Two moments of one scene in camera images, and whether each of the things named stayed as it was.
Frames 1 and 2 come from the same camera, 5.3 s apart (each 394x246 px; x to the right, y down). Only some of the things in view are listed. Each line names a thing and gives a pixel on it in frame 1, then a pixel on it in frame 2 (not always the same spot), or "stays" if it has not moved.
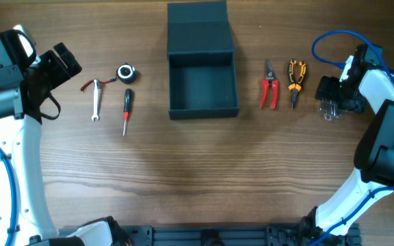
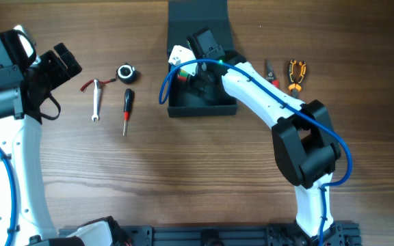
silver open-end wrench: [96, 116] stays
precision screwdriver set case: [329, 108] → [182, 76]
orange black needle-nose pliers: [295, 87] stays
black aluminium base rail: [226, 235] stays
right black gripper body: [336, 94] → [190, 80]
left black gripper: [45, 73] stays
